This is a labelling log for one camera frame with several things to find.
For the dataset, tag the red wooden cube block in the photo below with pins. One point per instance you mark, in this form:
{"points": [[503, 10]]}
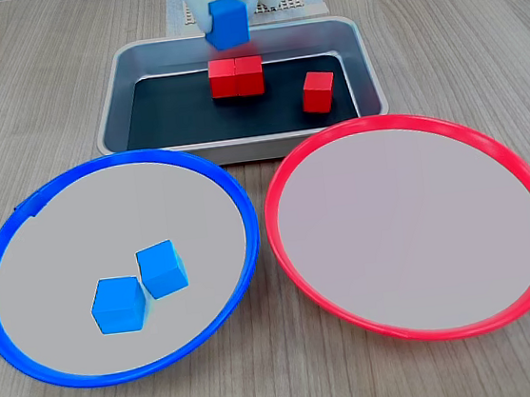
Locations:
{"points": [[222, 79], [318, 92], [249, 75]]}

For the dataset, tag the black tray liner mat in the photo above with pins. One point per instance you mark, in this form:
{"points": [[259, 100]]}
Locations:
{"points": [[168, 109]]}

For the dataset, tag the silver metal tray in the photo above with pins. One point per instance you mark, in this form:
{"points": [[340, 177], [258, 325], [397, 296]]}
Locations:
{"points": [[250, 150]]}

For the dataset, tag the red rimmed round dish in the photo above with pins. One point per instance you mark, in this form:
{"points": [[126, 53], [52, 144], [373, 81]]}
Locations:
{"points": [[418, 238]]}

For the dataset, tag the blue wooden cube block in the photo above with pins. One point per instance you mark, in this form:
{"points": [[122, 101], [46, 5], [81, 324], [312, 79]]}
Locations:
{"points": [[163, 269], [116, 305], [228, 23]]}

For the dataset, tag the blue rimmed round dish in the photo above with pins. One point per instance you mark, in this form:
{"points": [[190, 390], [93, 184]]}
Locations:
{"points": [[61, 260]]}

